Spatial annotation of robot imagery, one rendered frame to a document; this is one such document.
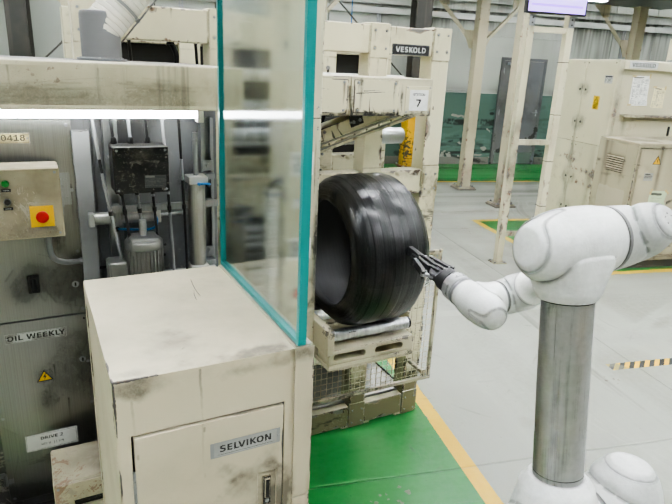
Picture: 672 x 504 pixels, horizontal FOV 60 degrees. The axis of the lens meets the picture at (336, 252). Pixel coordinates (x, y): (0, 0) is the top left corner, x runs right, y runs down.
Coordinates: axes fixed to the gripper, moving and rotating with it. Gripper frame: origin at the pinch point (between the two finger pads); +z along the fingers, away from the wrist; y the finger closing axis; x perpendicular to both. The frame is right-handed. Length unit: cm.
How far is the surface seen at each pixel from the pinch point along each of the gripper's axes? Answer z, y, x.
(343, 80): 56, 4, -45
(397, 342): 9.7, -7.2, 43.0
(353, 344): 8.4, 13.2, 38.8
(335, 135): 66, -1, -22
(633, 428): -3, -168, 125
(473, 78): 577, -498, 41
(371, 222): 10.1, 12.4, -8.3
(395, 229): 7.6, 4.2, -6.2
